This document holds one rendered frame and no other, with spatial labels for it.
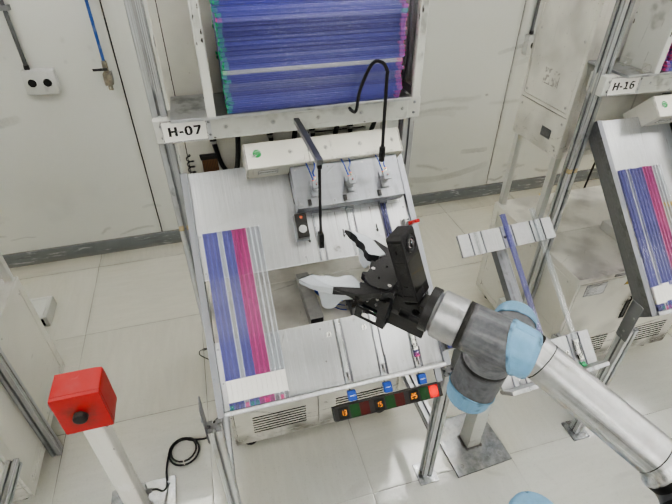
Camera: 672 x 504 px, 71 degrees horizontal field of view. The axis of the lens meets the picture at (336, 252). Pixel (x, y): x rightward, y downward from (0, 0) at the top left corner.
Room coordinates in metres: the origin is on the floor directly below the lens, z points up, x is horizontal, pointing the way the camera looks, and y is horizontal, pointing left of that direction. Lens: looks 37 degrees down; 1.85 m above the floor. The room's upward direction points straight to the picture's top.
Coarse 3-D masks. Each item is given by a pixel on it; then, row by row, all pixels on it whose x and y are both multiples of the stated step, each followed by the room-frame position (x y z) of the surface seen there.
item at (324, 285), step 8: (304, 280) 0.54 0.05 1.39; (312, 280) 0.54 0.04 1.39; (320, 280) 0.53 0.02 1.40; (328, 280) 0.54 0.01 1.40; (336, 280) 0.54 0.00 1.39; (344, 280) 0.54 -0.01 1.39; (352, 280) 0.54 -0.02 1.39; (312, 288) 0.53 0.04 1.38; (320, 288) 0.53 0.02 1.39; (328, 288) 0.52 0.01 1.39; (320, 296) 0.53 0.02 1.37; (328, 296) 0.53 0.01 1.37; (336, 296) 0.53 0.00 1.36; (344, 296) 0.53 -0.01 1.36; (328, 304) 0.53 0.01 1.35; (336, 304) 0.54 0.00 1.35
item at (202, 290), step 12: (192, 216) 1.16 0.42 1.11; (192, 228) 1.13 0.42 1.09; (192, 240) 1.11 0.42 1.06; (192, 252) 1.08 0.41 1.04; (204, 288) 1.01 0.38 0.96; (204, 300) 0.98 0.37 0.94; (204, 312) 0.96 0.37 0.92; (204, 324) 0.93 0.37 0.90; (216, 360) 0.86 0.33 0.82; (216, 372) 0.84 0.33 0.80; (216, 384) 0.81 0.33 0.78; (216, 396) 0.79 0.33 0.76; (216, 408) 0.77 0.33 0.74
